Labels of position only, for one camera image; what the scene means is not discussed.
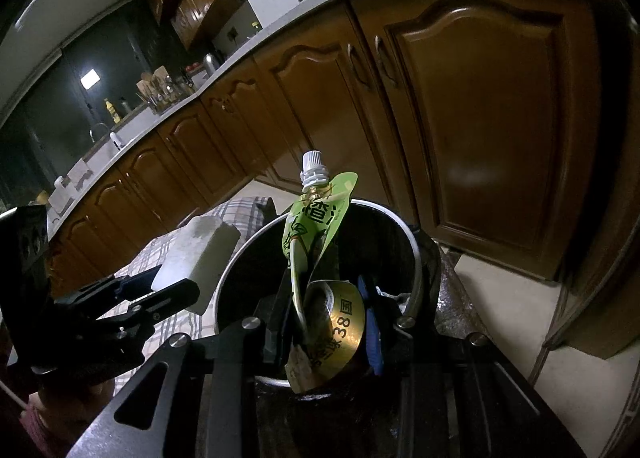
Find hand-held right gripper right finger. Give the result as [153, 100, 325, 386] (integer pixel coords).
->
[356, 274, 586, 458]

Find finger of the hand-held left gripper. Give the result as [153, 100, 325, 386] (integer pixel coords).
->
[125, 278, 201, 335]
[70, 265, 166, 311]

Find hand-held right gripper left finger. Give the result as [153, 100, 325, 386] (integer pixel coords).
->
[65, 265, 301, 458]

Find white foam block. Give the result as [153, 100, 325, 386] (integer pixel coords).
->
[150, 215, 241, 316]

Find white trash bin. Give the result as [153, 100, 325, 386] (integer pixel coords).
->
[212, 198, 451, 458]

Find green spout pouch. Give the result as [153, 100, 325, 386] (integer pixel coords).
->
[282, 150, 383, 394]

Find person's left hand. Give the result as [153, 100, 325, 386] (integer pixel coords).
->
[32, 375, 118, 434]

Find white countertop container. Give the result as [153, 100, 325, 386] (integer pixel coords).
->
[52, 158, 93, 211]

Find dark kitchen window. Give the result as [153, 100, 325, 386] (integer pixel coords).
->
[0, 3, 166, 209]

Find utensil holder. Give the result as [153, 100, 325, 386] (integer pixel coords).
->
[136, 65, 196, 114]

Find wooden kitchen cabinets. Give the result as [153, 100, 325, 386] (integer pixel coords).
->
[47, 0, 640, 354]

